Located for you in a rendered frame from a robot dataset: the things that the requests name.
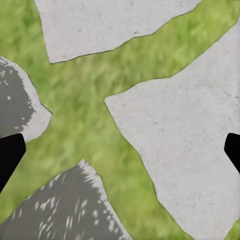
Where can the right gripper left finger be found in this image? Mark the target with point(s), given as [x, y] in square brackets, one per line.
[12, 150]

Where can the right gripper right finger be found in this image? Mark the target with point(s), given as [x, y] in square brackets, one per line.
[232, 149]

